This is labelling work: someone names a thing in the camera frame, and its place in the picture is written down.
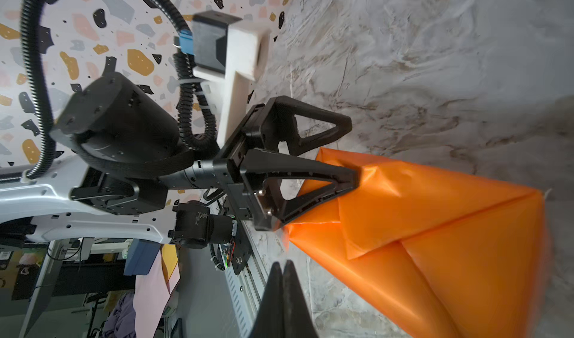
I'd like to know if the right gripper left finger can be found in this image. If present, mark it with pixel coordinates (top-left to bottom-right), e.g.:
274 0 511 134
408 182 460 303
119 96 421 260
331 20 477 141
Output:
249 262 284 338

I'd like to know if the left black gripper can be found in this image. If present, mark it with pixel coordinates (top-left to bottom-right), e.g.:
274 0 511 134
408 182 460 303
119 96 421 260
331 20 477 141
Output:
161 96 359 231

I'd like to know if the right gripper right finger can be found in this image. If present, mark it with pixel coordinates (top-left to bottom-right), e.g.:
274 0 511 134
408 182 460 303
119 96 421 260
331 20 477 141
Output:
282 260 318 338

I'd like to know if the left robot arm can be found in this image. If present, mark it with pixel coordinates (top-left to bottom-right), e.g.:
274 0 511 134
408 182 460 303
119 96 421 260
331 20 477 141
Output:
1 73 359 251

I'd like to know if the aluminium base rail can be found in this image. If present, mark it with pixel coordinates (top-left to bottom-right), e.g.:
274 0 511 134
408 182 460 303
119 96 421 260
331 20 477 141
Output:
224 224 268 337

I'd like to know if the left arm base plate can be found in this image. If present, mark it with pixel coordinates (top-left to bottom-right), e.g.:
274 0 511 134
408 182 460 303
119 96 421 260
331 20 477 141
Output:
209 218 254 275

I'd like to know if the black corrugated cable left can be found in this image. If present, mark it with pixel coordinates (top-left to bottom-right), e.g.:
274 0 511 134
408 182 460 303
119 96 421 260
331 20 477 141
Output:
19 0 221 180

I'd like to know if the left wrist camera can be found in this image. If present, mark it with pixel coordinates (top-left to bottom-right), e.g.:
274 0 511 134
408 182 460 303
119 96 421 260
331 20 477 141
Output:
179 11 271 147

